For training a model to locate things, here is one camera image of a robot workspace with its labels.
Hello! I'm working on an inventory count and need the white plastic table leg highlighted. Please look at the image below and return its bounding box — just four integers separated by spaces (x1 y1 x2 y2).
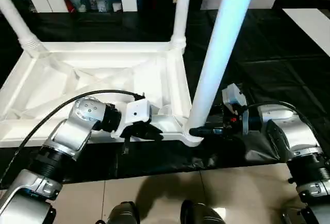
184 0 261 137
0 0 49 57
169 0 193 55

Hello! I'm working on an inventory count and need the black work mat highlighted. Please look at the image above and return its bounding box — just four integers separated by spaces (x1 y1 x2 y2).
0 7 330 185

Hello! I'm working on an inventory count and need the black left robot foot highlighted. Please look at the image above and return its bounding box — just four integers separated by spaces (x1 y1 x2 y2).
107 201 140 224

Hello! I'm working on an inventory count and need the black robot foot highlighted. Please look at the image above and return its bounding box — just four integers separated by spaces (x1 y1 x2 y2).
180 199 225 224
107 201 140 224

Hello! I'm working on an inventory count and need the black right robot foot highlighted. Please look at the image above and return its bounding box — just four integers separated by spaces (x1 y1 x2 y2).
180 199 225 224

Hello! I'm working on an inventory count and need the white flat panel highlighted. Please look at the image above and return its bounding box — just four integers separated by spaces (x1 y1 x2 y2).
282 7 330 54

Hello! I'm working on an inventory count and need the red item in cabinet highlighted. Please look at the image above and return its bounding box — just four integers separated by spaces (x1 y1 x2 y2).
61 0 76 12

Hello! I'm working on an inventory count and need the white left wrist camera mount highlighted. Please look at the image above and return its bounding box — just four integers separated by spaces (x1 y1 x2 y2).
110 99 153 139

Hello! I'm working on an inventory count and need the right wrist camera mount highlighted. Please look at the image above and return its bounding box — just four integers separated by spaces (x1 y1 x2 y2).
221 82 249 135

